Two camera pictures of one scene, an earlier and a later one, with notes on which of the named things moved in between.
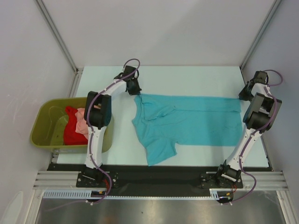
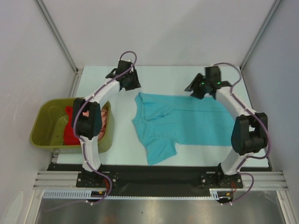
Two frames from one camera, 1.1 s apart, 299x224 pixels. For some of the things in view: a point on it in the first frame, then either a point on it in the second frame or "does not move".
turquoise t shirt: (161, 122) does not move
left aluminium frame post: (57, 33) does not move
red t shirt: (71, 136) does not move
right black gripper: (243, 96) to (195, 83)
